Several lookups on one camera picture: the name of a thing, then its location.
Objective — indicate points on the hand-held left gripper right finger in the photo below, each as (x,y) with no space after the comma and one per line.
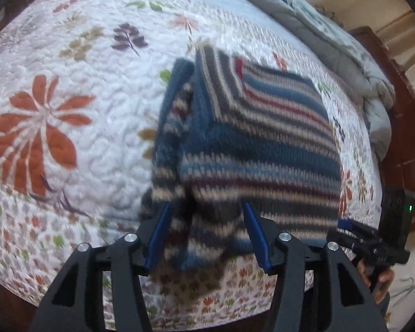
(257,238)

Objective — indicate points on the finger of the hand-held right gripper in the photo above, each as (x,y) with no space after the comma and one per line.
(356,237)

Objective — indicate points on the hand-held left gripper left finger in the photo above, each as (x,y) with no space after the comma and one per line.
(157,238)

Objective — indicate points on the striped knit sweater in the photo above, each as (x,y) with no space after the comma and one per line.
(262,138)

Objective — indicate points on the person's right hand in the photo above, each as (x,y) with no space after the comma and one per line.
(384,283)

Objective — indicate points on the white floral quilt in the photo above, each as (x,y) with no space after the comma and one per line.
(90,166)

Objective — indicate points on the grey-blue comforter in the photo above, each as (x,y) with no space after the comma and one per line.
(332,31)

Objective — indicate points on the dark wooden bed frame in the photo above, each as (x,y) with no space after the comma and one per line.
(408,152)

